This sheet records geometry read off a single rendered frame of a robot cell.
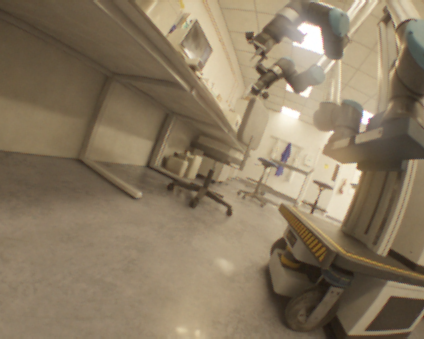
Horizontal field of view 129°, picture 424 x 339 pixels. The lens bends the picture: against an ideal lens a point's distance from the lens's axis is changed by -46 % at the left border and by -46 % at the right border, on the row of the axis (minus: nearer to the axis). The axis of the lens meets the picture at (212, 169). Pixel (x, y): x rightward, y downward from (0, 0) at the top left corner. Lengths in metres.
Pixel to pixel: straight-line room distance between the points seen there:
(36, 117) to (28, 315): 1.18
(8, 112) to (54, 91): 0.35
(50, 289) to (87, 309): 0.10
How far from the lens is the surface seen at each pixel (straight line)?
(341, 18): 0.67
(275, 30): 0.65
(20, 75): 1.36
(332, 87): 1.29
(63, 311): 0.49
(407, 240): 0.91
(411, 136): 0.60
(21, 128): 1.41
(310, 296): 0.61
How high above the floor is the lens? 0.41
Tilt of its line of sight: 4 degrees down
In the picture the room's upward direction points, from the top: 22 degrees clockwise
